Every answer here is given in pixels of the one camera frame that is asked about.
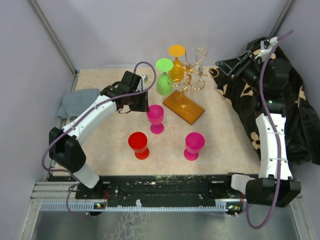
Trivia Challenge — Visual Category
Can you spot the red plastic wine glass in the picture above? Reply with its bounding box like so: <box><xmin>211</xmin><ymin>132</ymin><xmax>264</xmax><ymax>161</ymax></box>
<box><xmin>128</xmin><ymin>131</ymin><xmax>150</xmax><ymax>160</ymax></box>

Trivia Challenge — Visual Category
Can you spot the green plastic wine glass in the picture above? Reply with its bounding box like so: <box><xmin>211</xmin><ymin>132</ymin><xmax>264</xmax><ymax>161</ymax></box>
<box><xmin>155</xmin><ymin>58</ymin><xmax>174</xmax><ymax>96</ymax></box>

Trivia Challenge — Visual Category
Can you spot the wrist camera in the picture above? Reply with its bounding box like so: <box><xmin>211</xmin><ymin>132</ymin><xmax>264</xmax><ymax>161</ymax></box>
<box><xmin>139</xmin><ymin>74</ymin><xmax>149</xmax><ymax>89</ymax></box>
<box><xmin>259</xmin><ymin>36</ymin><xmax>278</xmax><ymax>54</ymax></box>

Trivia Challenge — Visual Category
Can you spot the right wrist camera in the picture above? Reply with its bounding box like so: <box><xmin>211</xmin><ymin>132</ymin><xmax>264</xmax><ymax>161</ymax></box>
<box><xmin>259</xmin><ymin>36</ymin><xmax>278</xmax><ymax>54</ymax></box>

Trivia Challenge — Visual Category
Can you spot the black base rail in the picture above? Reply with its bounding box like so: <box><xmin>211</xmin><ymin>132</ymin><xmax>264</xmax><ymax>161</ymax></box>
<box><xmin>75</xmin><ymin>174</ymin><xmax>243</xmax><ymax>208</ymax></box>

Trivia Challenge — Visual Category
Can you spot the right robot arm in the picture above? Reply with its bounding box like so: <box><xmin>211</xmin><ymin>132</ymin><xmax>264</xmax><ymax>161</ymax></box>
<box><xmin>215</xmin><ymin>50</ymin><xmax>301</xmax><ymax>208</ymax></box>

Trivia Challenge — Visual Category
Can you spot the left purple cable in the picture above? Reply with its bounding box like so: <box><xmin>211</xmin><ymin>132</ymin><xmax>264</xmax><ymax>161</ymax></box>
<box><xmin>41</xmin><ymin>61</ymin><xmax>158</xmax><ymax>218</ymax></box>

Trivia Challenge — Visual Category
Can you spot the gold wire wine glass rack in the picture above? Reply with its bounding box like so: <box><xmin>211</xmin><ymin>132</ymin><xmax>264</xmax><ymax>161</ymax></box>
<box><xmin>162</xmin><ymin>60</ymin><xmax>206</xmax><ymax>125</ymax></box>

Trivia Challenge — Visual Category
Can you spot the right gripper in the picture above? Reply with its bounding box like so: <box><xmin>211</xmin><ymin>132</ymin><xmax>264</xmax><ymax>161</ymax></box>
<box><xmin>215</xmin><ymin>50</ymin><xmax>267</xmax><ymax>92</ymax></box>

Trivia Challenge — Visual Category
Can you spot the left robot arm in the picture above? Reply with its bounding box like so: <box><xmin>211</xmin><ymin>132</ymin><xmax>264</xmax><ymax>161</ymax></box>
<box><xmin>48</xmin><ymin>71</ymin><xmax>149</xmax><ymax>199</ymax></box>

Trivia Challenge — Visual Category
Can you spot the clear wine glass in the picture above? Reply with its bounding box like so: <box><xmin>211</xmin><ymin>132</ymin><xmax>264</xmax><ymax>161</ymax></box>
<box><xmin>193</xmin><ymin>45</ymin><xmax>208</xmax><ymax>77</ymax></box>

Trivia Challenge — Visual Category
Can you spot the grey cloth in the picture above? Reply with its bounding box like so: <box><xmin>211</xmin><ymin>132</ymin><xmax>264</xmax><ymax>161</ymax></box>
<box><xmin>56</xmin><ymin>88</ymin><xmax>100</xmax><ymax>119</ymax></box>

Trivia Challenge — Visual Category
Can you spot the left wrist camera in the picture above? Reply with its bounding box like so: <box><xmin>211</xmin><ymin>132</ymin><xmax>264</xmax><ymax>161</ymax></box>
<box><xmin>139</xmin><ymin>74</ymin><xmax>149</xmax><ymax>89</ymax></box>

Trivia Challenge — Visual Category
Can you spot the magenta wine glass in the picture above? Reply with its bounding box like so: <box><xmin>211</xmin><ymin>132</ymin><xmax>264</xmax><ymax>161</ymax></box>
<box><xmin>183</xmin><ymin>132</ymin><xmax>206</xmax><ymax>161</ymax></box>
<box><xmin>146</xmin><ymin>104</ymin><xmax>165</xmax><ymax>135</ymax></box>

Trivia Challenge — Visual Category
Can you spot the magenta wine glass front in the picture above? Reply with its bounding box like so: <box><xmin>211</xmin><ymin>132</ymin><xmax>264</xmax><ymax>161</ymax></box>
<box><xmin>183</xmin><ymin>132</ymin><xmax>206</xmax><ymax>161</ymax></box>

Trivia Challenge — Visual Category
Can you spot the orange plastic wine glass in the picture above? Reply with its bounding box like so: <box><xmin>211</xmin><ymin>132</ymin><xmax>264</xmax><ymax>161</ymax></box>
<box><xmin>168</xmin><ymin>44</ymin><xmax>186</xmax><ymax>83</ymax></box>

